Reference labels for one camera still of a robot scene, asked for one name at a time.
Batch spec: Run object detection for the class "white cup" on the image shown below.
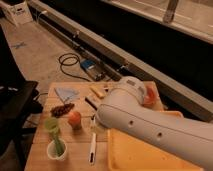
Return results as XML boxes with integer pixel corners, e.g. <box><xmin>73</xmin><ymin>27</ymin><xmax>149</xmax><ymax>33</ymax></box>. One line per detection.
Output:
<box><xmin>46</xmin><ymin>139</ymin><xmax>67</xmax><ymax>161</ymax></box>

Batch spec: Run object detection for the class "black cable on floor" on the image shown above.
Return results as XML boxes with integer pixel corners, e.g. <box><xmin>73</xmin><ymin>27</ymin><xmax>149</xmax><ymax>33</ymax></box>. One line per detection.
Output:
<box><xmin>58</xmin><ymin>52</ymin><xmax>92</xmax><ymax>83</ymax></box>

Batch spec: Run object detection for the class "white handled dish brush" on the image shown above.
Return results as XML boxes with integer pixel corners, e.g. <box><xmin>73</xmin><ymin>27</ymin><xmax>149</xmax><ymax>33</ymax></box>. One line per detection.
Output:
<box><xmin>89</xmin><ymin>116</ymin><xmax>97</xmax><ymax>165</ymax></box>

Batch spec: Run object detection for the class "brown black eraser block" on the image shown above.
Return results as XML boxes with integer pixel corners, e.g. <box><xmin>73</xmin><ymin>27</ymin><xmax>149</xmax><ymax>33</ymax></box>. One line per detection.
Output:
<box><xmin>85</xmin><ymin>97</ymin><xmax>97</xmax><ymax>110</ymax></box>

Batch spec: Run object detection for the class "metal floor rail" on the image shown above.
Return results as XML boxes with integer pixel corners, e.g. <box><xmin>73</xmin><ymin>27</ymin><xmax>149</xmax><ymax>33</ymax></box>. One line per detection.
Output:
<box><xmin>29</xmin><ymin>0</ymin><xmax>213</xmax><ymax>122</ymax></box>

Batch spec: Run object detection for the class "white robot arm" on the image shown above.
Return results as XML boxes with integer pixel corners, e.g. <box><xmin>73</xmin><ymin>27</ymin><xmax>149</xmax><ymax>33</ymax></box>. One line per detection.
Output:
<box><xmin>96</xmin><ymin>76</ymin><xmax>213</xmax><ymax>171</ymax></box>

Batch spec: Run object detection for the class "black chair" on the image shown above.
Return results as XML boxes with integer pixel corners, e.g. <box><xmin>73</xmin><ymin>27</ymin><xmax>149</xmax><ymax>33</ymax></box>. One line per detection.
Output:
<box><xmin>0</xmin><ymin>26</ymin><xmax>43</xmax><ymax>169</ymax></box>

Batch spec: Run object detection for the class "orange peach fruit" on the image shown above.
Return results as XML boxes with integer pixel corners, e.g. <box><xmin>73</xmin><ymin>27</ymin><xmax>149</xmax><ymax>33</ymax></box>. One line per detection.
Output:
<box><xmin>68</xmin><ymin>111</ymin><xmax>82</xmax><ymax>130</ymax></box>

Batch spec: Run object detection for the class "red orange bowl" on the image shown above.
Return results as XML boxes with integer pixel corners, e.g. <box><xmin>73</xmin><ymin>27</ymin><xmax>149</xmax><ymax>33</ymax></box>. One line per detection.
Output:
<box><xmin>144</xmin><ymin>86</ymin><xmax>157</xmax><ymax>105</ymax></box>

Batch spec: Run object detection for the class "yellow wooden block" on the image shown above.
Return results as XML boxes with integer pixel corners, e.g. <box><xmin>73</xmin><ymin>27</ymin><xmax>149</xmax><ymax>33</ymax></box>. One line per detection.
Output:
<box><xmin>90</xmin><ymin>86</ymin><xmax>104</xmax><ymax>99</ymax></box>

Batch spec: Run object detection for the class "yellow plastic tray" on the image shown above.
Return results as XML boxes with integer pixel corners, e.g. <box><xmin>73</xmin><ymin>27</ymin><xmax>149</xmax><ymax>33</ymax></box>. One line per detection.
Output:
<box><xmin>106</xmin><ymin>110</ymin><xmax>205</xmax><ymax>171</ymax></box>

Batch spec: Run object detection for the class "blue power box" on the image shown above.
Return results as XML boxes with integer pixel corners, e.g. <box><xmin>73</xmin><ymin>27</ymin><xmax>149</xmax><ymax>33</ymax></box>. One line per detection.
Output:
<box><xmin>80</xmin><ymin>59</ymin><xmax>105</xmax><ymax>81</ymax></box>

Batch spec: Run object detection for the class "white cardboard box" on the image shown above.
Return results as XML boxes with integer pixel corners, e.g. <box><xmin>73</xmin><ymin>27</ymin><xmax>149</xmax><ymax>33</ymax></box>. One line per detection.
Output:
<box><xmin>0</xmin><ymin>0</ymin><xmax>33</xmax><ymax>26</ymax></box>

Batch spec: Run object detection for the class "brown grape bunch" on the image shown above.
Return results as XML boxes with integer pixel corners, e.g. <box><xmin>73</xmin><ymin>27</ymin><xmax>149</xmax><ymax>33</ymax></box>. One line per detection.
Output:
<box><xmin>51</xmin><ymin>103</ymin><xmax>74</xmax><ymax>118</ymax></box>

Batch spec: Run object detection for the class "light blue cloth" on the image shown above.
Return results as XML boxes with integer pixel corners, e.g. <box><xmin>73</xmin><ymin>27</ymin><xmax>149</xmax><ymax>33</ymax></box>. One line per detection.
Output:
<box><xmin>55</xmin><ymin>87</ymin><xmax>79</xmax><ymax>103</ymax></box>

